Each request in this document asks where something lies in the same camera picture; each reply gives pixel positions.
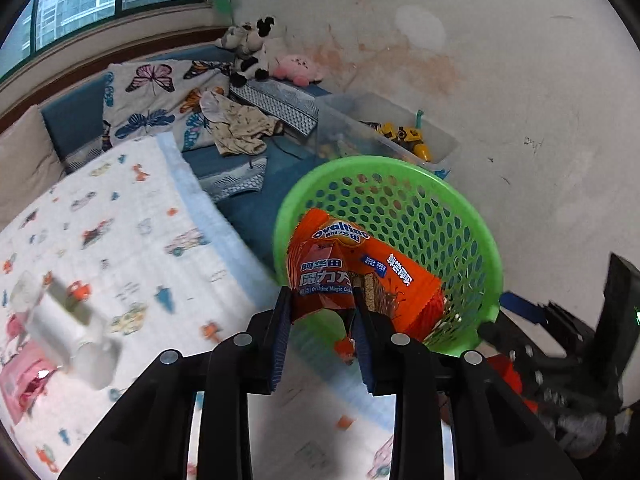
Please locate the black and white plush cow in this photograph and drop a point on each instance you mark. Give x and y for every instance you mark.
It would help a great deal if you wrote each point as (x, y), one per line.
(252, 50)

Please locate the green plastic basket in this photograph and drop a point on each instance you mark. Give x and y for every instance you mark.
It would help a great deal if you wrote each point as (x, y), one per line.
(400, 200)

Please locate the yellow toy truck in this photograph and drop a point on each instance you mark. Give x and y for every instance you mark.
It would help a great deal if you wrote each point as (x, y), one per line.
(402, 135)

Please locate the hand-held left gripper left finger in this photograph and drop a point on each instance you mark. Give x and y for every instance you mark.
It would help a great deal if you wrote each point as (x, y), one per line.
(280, 345)

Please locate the butterfly print pillow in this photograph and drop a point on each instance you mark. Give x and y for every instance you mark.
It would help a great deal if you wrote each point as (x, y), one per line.
(150, 100)

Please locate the beige pillow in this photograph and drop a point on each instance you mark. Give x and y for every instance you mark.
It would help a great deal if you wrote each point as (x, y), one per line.
(25, 160)

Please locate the clear plastic storage box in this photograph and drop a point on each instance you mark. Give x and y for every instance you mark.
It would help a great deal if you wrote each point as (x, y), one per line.
(350, 120)

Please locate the grey patterned cloth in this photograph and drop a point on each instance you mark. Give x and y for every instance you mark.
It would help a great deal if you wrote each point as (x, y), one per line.
(280, 105)

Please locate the beige patterned garment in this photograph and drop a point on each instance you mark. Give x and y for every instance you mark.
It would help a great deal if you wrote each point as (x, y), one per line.
(240, 127)

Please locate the orange snack packet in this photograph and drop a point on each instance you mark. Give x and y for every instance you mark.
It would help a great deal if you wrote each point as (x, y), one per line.
(350, 265)

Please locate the printed blanket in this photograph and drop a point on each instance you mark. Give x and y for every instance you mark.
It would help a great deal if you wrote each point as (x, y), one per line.
(140, 220)

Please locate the blue sofa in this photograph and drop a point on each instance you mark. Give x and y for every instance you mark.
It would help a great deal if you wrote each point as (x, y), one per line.
(75, 115)

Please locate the pink plush toy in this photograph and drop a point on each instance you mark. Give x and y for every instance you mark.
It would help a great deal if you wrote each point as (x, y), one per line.
(297, 67)

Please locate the pink plastic packet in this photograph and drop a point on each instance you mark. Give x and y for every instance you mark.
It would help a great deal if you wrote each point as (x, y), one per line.
(25, 385)

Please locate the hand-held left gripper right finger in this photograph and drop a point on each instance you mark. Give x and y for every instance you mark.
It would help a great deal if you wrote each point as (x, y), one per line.
(367, 365)

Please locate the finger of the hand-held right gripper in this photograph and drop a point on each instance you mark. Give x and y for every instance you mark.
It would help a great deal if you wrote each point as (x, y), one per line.
(550, 360)
(525, 306)

